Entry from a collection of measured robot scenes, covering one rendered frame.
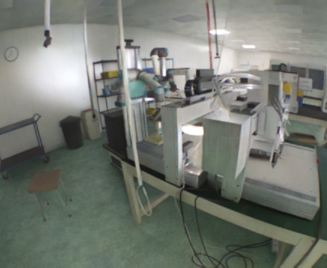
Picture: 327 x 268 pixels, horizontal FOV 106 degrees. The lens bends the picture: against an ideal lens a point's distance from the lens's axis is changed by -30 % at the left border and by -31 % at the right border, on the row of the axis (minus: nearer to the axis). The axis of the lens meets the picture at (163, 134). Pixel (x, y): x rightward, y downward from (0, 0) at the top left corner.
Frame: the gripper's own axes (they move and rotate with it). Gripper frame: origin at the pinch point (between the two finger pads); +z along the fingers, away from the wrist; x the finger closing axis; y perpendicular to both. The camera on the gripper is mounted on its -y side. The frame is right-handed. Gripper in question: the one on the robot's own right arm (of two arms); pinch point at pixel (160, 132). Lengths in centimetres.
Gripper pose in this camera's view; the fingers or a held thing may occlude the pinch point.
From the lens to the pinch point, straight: 144.5
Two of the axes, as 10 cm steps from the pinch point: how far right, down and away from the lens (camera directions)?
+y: 6.6, -3.0, 6.8
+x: -7.4, -1.9, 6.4
